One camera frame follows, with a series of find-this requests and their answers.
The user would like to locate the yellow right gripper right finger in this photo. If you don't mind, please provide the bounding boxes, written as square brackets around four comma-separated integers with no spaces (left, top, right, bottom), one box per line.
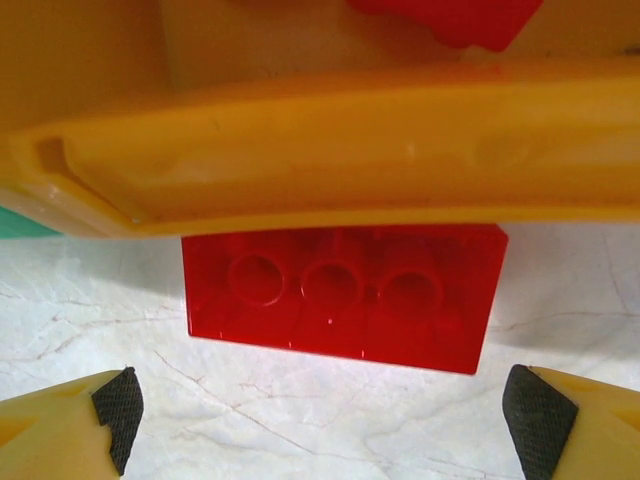
[502,363,640,480]

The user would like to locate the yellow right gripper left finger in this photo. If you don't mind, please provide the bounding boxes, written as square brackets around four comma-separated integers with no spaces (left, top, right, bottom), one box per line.
[0,366,145,480]

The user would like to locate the red lego brick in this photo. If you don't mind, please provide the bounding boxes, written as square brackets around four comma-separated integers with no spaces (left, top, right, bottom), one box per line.
[180,222,510,376]
[347,0,545,54]

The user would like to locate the green plastic bin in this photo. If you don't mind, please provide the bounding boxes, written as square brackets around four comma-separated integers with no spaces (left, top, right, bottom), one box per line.
[0,199,64,241]

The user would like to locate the orange plastic bin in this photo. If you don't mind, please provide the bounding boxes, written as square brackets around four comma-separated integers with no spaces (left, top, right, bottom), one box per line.
[0,0,640,240]

